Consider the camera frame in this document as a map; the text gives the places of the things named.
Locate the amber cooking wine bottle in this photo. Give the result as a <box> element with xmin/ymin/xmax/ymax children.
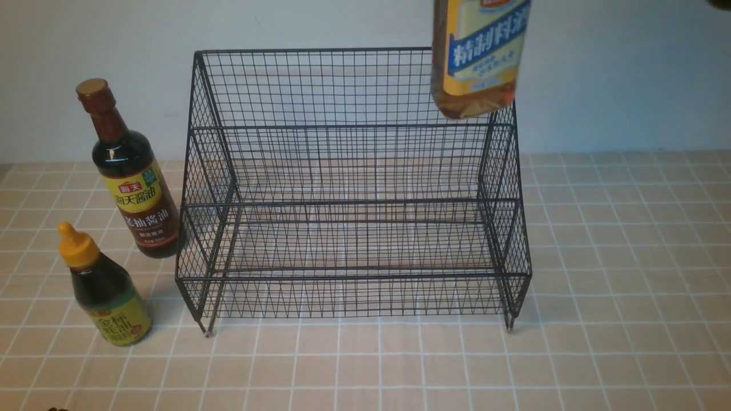
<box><xmin>431</xmin><ymin>1</ymin><xmax>532</xmax><ymax>119</ymax></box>

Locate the dark soy sauce bottle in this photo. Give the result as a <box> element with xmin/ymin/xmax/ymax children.
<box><xmin>75</xmin><ymin>78</ymin><xmax>182</xmax><ymax>259</ymax></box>

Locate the small yellow-capped sesame oil bottle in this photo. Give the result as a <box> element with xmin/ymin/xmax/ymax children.
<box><xmin>58</xmin><ymin>221</ymin><xmax>152</xmax><ymax>346</ymax></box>

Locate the black wire mesh shelf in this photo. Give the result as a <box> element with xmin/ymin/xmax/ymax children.
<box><xmin>175</xmin><ymin>47</ymin><xmax>532</xmax><ymax>335</ymax></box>

